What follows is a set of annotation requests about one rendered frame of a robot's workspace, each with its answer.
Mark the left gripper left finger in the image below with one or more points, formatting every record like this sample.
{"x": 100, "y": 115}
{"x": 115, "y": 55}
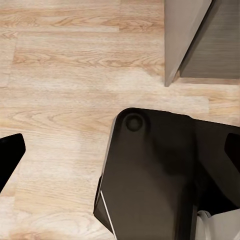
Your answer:
{"x": 12, "y": 149}

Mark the dishwasher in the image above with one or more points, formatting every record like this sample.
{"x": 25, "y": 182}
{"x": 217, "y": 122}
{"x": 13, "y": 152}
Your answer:
{"x": 214, "y": 52}

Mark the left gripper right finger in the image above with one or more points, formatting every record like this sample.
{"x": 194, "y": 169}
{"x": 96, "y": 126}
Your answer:
{"x": 232, "y": 149}

